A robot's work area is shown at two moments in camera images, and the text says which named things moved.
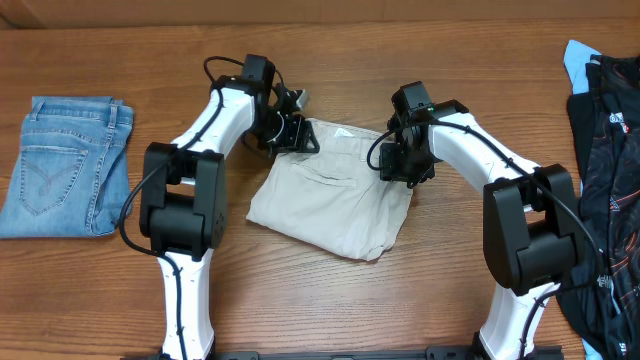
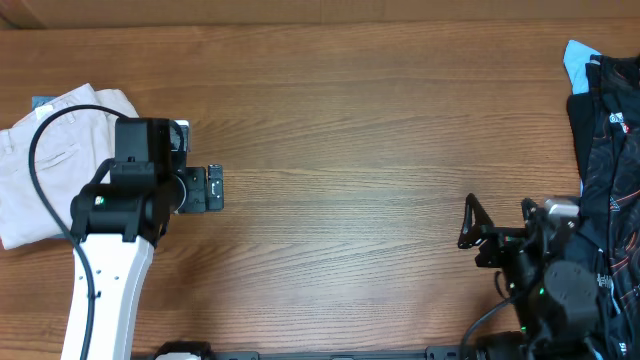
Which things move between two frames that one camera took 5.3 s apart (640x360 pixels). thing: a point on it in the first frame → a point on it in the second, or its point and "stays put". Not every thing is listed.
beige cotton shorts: [333, 198] → [71, 150]
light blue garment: [576, 56] stays put
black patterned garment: [603, 123] stays put
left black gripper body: [280, 132] → [190, 191]
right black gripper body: [409, 164] → [503, 252]
